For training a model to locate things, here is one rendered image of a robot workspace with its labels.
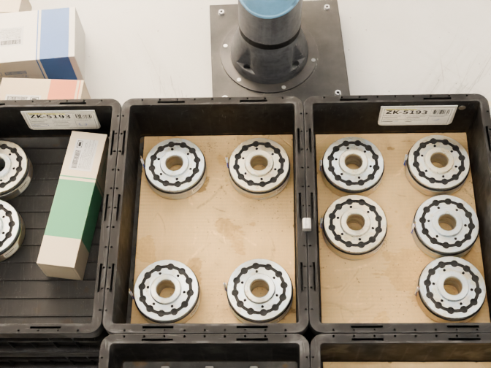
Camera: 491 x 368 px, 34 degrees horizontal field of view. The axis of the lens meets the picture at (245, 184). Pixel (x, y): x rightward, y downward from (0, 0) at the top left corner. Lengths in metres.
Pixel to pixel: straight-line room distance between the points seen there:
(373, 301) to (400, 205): 0.18
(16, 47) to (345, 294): 0.80
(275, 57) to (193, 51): 0.23
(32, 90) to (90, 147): 0.27
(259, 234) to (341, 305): 0.18
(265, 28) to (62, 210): 0.48
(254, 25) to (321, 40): 0.21
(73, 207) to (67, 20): 0.47
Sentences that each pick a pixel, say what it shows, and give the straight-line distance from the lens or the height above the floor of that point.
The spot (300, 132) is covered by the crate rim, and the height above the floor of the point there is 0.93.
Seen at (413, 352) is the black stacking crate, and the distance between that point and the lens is 1.24.
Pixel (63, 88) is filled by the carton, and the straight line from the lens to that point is 1.59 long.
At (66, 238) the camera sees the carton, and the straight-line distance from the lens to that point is 1.32.
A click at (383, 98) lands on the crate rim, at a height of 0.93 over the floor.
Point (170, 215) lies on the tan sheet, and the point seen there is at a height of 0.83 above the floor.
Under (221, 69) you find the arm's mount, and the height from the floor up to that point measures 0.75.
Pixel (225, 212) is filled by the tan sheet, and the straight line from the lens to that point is 1.36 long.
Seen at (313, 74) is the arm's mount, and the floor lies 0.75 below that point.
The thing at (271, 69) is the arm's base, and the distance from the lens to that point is 1.54.
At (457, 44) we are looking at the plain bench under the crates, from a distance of 1.72.
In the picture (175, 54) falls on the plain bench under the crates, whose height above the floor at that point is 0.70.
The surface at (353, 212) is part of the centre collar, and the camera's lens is 1.32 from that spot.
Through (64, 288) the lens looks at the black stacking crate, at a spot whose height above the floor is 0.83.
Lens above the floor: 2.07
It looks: 64 degrees down
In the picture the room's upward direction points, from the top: 5 degrees counter-clockwise
